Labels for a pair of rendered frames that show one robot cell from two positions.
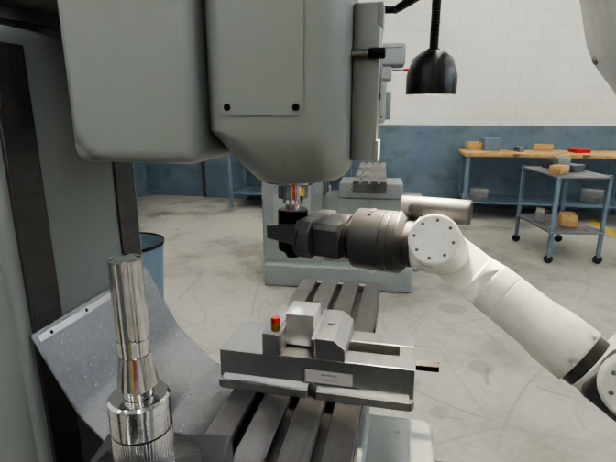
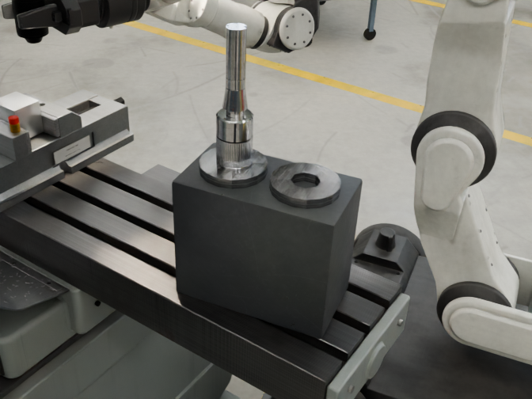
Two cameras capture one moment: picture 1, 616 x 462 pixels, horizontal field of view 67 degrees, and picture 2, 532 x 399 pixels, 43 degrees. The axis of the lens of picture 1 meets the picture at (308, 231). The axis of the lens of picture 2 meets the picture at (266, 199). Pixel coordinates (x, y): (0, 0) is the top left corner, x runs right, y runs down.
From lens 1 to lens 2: 0.85 m
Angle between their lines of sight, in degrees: 65
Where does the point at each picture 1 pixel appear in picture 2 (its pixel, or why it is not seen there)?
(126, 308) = (243, 56)
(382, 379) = (108, 126)
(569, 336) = (255, 17)
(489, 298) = (210, 12)
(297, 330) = (27, 123)
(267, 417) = (67, 203)
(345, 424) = (117, 170)
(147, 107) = not seen: outside the picture
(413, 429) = not seen: hidden behind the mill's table
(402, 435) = not seen: hidden behind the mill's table
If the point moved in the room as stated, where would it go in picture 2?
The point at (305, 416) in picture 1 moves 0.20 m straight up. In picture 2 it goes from (88, 184) to (75, 78)
